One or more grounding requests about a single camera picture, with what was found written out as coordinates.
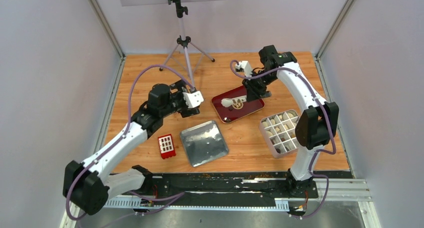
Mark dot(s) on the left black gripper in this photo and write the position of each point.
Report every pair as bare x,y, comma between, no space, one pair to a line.
182,87

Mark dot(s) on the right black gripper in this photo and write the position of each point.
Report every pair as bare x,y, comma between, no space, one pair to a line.
253,92

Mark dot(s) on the red lacquer tray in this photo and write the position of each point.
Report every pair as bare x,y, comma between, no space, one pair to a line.
228,115

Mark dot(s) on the silver tin lid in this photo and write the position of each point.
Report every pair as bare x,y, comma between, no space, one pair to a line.
203,143

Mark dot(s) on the silver compartment tin box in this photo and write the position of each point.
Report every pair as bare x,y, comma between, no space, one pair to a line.
278,131

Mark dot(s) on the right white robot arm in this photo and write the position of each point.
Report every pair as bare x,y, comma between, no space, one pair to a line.
318,121

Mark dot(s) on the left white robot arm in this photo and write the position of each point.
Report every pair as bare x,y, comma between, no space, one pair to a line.
89,184

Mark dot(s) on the red small box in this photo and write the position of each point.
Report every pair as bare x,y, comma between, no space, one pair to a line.
166,146

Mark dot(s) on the grey tripod stand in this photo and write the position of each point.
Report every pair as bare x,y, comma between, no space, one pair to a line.
184,41

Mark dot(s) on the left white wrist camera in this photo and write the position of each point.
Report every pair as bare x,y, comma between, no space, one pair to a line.
194,99

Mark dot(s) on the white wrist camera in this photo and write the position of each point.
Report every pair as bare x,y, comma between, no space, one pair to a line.
194,99
245,67

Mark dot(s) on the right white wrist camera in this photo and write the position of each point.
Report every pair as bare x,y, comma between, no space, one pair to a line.
245,67

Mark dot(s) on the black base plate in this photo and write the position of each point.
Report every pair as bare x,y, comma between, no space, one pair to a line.
247,189

